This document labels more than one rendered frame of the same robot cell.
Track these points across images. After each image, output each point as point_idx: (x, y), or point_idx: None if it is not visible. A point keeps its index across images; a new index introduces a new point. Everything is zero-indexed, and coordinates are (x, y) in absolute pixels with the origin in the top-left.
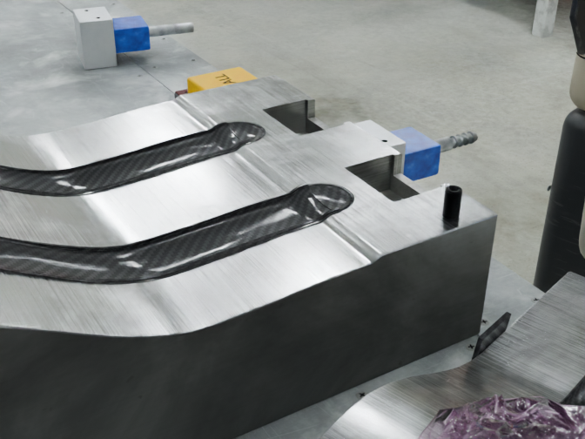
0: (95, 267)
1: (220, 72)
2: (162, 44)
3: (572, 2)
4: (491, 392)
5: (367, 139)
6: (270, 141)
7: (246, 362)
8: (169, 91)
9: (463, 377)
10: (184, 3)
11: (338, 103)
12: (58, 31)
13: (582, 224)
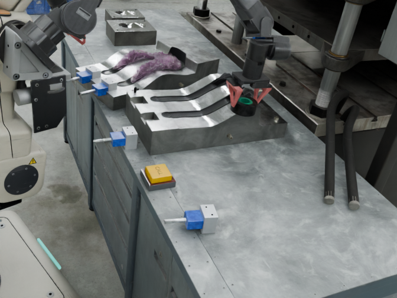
0: (194, 97)
1: (160, 175)
2: (177, 236)
3: (66, 109)
4: (142, 83)
5: (139, 108)
6: (160, 111)
7: None
8: (176, 198)
9: (144, 85)
10: None
11: None
12: (228, 259)
13: (44, 177)
